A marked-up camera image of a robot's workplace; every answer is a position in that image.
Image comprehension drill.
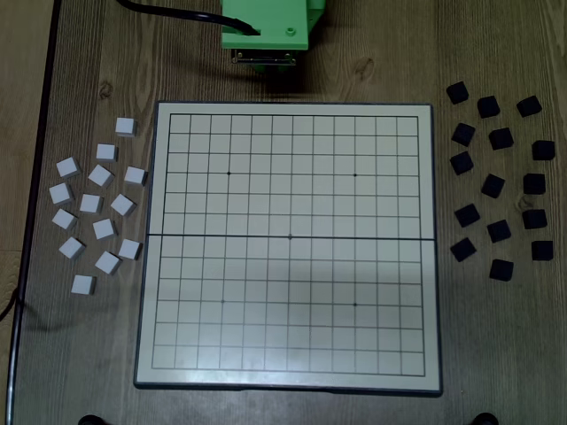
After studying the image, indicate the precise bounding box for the white grid go board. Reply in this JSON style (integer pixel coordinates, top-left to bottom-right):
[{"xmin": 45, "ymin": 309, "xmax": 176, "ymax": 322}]
[{"xmin": 133, "ymin": 100, "xmax": 444, "ymax": 398}]

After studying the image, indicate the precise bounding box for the black camera cable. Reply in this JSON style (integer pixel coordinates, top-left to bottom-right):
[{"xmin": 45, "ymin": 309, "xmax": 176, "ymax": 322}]
[{"xmin": 116, "ymin": 0, "xmax": 261, "ymax": 36}]

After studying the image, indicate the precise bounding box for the black cube stone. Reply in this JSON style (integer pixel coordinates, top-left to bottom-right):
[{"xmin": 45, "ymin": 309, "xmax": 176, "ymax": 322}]
[
  {"xmin": 476, "ymin": 95, "xmax": 501, "ymax": 120},
  {"xmin": 448, "ymin": 151, "xmax": 475, "ymax": 176},
  {"xmin": 485, "ymin": 219, "xmax": 513, "ymax": 244},
  {"xmin": 454, "ymin": 203, "xmax": 482, "ymax": 229},
  {"xmin": 480, "ymin": 173, "xmax": 507, "ymax": 199},
  {"xmin": 449, "ymin": 237, "xmax": 478, "ymax": 263},
  {"xmin": 531, "ymin": 139, "xmax": 556, "ymax": 162},
  {"xmin": 445, "ymin": 81, "xmax": 470, "ymax": 106},
  {"xmin": 488, "ymin": 258, "xmax": 516, "ymax": 282},
  {"xmin": 521, "ymin": 208, "xmax": 548, "ymax": 230},
  {"xmin": 530, "ymin": 240, "xmax": 555, "ymax": 262},
  {"xmin": 450, "ymin": 122, "xmax": 477, "ymax": 148},
  {"xmin": 488, "ymin": 127, "xmax": 516, "ymax": 151},
  {"xmin": 522, "ymin": 173, "xmax": 548, "ymax": 196},
  {"xmin": 516, "ymin": 95, "xmax": 543, "ymax": 119}
]

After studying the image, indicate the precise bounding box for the thin dark floor cable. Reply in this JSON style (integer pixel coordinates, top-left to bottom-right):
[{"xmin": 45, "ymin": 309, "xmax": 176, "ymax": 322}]
[{"xmin": 0, "ymin": 286, "xmax": 21, "ymax": 321}]

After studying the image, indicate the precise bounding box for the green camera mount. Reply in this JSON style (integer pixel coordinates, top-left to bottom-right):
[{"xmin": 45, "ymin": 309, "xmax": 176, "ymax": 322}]
[{"xmin": 220, "ymin": 0, "xmax": 310, "ymax": 51}]

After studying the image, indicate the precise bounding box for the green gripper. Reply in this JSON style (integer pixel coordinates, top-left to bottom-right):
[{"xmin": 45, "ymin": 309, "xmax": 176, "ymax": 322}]
[{"xmin": 308, "ymin": 0, "xmax": 328, "ymax": 32}]

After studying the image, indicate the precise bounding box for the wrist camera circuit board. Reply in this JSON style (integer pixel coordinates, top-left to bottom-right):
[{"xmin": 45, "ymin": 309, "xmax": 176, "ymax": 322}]
[{"xmin": 232, "ymin": 50, "xmax": 298, "ymax": 68}]

